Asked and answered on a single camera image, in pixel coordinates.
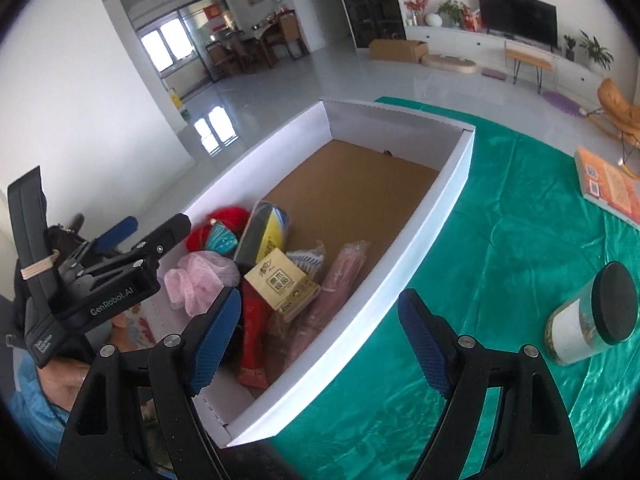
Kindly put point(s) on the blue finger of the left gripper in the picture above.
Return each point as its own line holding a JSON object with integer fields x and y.
{"x": 161, "y": 240}
{"x": 111, "y": 238}

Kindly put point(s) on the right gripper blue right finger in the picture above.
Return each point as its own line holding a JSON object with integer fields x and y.
{"x": 531, "y": 437}

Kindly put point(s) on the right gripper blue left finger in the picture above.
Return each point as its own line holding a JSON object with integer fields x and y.
{"x": 104, "y": 436}

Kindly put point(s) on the pink mesh bath loofah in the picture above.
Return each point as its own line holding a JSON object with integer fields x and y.
{"x": 200, "y": 277}

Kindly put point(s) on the blue wave pattern pouch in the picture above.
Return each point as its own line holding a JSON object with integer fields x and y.
{"x": 220, "y": 239}

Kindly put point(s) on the yellow blue sponge package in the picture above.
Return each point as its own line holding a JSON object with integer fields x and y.
{"x": 267, "y": 228}

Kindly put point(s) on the red snack packet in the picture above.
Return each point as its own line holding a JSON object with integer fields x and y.
{"x": 256, "y": 314}

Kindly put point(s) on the small gold paper box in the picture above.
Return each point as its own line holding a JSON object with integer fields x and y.
{"x": 285, "y": 288}

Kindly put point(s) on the red yarn ball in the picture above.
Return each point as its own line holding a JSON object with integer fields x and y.
{"x": 235, "y": 217}

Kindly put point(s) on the clear jar black lid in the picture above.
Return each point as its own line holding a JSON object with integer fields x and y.
{"x": 600, "y": 316}

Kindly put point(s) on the white printed plastic bag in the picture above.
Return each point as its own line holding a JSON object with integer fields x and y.
{"x": 310, "y": 261}

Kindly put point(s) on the white cardboard box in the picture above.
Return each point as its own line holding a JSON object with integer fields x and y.
{"x": 343, "y": 171}

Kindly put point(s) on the pink packaged cloth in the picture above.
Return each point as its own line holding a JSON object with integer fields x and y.
{"x": 334, "y": 291}

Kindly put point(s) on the green satin tablecloth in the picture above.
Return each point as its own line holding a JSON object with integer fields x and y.
{"x": 519, "y": 242}

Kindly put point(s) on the wooden dining chair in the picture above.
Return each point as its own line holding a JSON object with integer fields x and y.
{"x": 286, "y": 32}

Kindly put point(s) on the orange hardcover book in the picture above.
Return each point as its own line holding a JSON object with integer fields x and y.
{"x": 607, "y": 187}

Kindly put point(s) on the brown cardboard box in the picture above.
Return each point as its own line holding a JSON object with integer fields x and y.
{"x": 397, "y": 50}

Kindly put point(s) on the orange lounge chair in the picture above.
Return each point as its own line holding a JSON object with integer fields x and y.
{"x": 617, "y": 118}

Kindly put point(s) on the purple floor mat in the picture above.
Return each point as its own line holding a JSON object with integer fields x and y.
{"x": 564, "y": 104}

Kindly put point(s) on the red flower vase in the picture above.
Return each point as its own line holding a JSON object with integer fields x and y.
{"x": 418, "y": 10}

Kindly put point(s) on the round beige floor cushion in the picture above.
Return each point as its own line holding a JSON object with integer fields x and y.
{"x": 449, "y": 63}

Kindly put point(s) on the leafy plant on cabinet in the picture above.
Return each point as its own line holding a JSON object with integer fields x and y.
{"x": 453, "y": 12}

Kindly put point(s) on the wooden bench stool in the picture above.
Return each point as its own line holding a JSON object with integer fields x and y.
{"x": 541, "y": 65}

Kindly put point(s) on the white tv cabinet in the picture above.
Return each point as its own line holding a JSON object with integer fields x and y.
{"x": 494, "y": 52}

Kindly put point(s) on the small potted plant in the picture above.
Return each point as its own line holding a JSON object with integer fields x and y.
{"x": 570, "y": 45}

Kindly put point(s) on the green potted plant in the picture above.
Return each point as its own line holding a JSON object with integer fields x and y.
{"x": 597, "y": 54}

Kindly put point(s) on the black flat television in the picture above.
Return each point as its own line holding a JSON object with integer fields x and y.
{"x": 530, "y": 19}

